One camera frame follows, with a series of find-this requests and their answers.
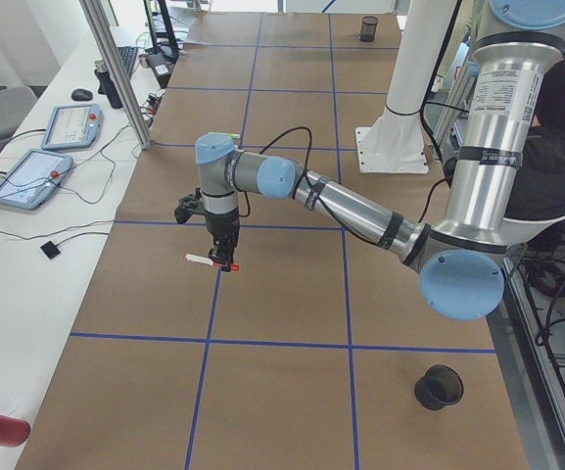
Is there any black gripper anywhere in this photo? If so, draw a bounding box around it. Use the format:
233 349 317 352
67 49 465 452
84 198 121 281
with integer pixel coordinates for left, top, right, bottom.
205 211 240 267

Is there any red whiteboard marker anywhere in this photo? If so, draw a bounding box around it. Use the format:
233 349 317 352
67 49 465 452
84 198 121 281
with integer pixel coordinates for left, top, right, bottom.
183 254 240 272

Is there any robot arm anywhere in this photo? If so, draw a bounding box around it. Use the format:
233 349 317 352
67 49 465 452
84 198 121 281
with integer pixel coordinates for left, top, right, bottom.
175 1 565 320

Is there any small black sensor pad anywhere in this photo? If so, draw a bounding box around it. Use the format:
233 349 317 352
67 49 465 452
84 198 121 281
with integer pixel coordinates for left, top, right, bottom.
40 241 61 259

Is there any far teach pendant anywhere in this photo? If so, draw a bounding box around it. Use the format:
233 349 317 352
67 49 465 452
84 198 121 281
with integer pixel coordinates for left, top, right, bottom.
41 103 103 151

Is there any teach pendant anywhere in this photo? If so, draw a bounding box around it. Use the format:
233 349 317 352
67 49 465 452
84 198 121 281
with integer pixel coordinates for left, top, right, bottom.
0 149 73 211
41 103 103 151

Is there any black water bottle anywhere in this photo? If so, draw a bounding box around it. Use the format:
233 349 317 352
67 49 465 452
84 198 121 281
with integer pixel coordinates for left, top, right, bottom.
94 60 123 109

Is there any near teach pendant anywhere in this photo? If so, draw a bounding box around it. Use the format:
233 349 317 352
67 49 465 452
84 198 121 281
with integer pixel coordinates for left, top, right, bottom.
0 149 73 211

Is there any black computer mouse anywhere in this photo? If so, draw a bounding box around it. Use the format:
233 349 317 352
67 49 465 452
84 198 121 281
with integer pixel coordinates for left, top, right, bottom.
71 88 93 102

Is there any black keyboard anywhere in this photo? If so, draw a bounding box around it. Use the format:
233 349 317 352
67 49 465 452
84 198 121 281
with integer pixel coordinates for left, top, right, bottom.
117 46 139 77

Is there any solid black pen cup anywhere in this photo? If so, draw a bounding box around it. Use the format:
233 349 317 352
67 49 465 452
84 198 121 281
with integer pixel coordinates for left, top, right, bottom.
414 364 464 411

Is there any black mesh pen cup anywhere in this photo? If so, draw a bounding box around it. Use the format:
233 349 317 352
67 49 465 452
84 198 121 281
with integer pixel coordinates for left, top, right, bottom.
359 16 379 42

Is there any white plastic chair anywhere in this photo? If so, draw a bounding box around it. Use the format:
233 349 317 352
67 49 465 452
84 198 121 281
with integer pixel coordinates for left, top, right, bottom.
499 216 565 252

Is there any seated person in black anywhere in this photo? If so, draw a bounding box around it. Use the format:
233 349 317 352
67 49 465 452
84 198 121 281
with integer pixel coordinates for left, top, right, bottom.
504 60 565 220

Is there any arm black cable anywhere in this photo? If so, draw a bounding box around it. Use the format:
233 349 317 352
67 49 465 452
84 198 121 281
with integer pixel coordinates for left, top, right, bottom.
237 126 454 231

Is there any white camera pillar base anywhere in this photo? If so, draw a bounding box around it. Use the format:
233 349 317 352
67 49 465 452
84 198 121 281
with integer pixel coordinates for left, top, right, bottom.
355 0 459 174

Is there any aluminium frame post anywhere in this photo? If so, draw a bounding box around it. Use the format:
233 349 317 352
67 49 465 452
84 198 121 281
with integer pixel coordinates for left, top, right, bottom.
79 0 151 150

